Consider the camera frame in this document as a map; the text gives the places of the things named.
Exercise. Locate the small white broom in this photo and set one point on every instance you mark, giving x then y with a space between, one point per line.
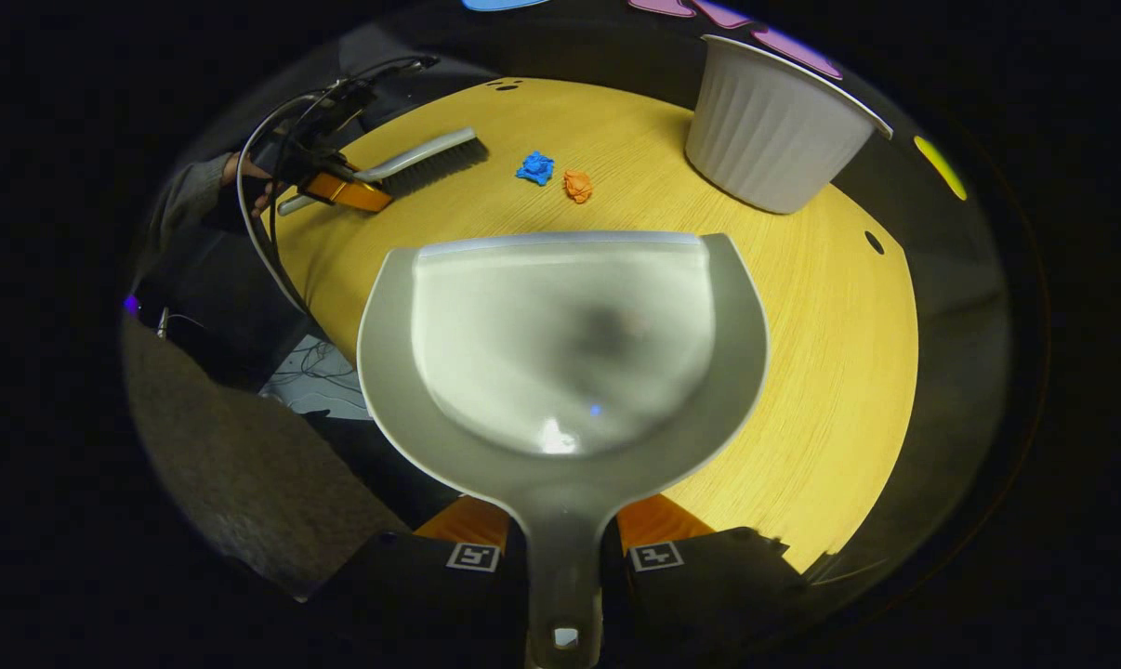
430 158

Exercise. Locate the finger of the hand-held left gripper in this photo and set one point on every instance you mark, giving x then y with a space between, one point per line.
351 195

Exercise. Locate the grey-brown cloth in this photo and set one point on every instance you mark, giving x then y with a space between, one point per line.
235 465

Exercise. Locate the white ribbed garbage bin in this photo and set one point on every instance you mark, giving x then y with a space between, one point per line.
765 139

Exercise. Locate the black backdrop cloth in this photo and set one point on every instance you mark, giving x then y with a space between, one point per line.
951 307

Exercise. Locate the orange paper trash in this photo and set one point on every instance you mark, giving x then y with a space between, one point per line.
578 186

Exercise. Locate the wooden desktop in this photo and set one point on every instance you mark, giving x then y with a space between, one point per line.
830 353

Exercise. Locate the grey dustpan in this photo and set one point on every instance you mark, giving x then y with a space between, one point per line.
560 353

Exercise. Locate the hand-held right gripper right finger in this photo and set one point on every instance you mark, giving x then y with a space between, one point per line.
709 595

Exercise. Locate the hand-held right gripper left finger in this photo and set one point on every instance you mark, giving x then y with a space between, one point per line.
421 595

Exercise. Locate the blue paper trash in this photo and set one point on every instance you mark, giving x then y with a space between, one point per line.
535 168

